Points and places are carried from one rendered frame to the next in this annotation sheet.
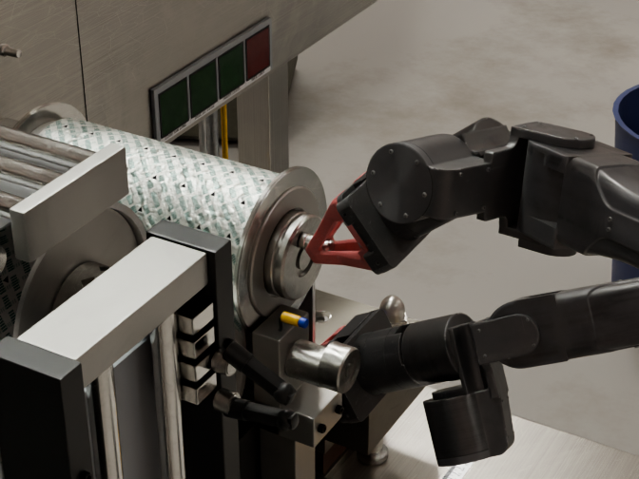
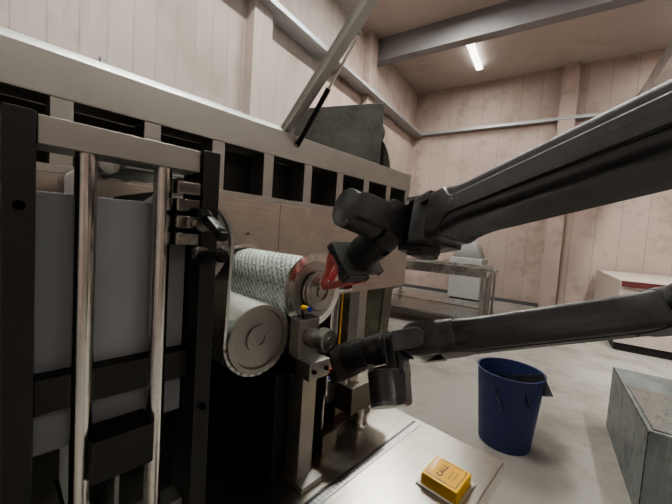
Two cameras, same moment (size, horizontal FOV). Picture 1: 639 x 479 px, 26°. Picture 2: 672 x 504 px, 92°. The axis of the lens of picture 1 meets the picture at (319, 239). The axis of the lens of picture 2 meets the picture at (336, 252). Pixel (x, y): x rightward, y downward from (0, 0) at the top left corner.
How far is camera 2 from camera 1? 0.65 m
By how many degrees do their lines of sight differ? 30
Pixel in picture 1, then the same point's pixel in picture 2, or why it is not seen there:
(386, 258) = (345, 268)
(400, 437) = (372, 421)
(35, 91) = not seen: hidden behind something
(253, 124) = (352, 325)
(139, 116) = not seen: hidden behind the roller
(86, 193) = not seen: hidden behind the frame
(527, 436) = (430, 432)
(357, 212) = (335, 247)
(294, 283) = (314, 300)
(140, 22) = (303, 250)
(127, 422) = (133, 247)
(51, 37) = (267, 238)
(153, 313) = (140, 148)
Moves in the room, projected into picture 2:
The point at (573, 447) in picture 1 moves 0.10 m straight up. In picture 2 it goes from (451, 441) to (455, 399)
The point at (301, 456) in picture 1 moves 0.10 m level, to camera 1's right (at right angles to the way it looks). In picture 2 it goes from (306, 391) to (361, 401)
